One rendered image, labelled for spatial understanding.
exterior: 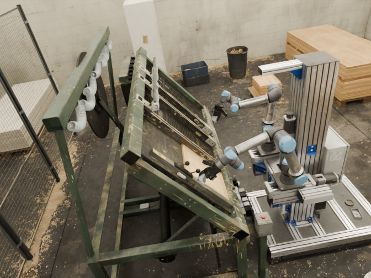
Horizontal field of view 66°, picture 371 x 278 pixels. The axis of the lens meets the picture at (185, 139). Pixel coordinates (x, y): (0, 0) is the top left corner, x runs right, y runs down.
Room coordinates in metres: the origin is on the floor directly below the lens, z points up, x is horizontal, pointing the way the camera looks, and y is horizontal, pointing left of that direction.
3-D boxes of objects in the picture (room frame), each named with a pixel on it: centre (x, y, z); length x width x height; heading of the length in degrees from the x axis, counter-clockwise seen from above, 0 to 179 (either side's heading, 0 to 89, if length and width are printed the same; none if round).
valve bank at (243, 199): (1.96, -0.46, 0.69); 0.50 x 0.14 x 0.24; 0
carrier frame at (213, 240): (2.56, 0.32, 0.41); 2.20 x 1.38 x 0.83; 0
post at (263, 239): (1.52, -0.53, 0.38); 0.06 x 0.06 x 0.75; 0
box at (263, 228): (1.52, -0.53, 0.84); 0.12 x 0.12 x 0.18; 0
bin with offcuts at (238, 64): (6.50, -1.54, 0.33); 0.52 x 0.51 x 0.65; 1
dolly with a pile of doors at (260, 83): (5.21, -1.76, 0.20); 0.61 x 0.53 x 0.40; 1
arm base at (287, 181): (1.79, -0.85, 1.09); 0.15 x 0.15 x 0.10
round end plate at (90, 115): (2.46, 0.74, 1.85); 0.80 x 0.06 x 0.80; 0
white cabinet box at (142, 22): (6.26, 0.46, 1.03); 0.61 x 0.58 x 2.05; 1
